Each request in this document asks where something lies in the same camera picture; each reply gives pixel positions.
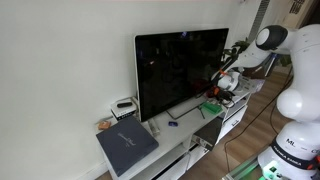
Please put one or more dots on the white set-top box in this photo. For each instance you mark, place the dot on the white set-top box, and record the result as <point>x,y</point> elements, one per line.
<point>120,113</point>

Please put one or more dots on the white cardboard box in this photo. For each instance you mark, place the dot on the white cardboard box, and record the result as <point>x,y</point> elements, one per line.
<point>252,85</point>

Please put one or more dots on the black flat screen television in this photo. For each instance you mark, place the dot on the black flat screen television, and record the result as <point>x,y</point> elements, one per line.
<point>175,67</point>

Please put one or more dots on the green plastic case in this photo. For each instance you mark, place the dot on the green plastic case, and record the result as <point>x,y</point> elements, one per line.
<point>211,108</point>

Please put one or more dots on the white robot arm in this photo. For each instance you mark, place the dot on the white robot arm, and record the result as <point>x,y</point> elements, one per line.
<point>294,153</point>

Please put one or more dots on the small blue object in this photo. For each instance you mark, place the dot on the small blue object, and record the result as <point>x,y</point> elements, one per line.
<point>172,124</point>

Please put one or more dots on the dark grey open drawer box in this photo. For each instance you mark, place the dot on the dark grey open drawer box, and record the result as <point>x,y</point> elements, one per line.
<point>208,135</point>

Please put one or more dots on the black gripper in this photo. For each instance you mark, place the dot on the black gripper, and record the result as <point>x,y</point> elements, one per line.
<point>224,97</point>

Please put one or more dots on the potted green plant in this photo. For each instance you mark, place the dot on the potted green plant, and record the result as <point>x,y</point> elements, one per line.
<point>231,55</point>

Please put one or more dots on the dark blue flat box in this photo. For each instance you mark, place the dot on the dark blue flat box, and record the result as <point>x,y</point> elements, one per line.
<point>126,143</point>

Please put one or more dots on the small orange brown box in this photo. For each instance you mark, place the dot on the small orange brown box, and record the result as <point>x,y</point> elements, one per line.
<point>104,125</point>

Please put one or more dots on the black remote control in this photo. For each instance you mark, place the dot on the black remote control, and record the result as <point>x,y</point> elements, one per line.
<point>125,104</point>

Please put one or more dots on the white tv stand cabinet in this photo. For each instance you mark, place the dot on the white tv stand cabinet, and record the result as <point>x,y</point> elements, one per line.
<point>176,151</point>

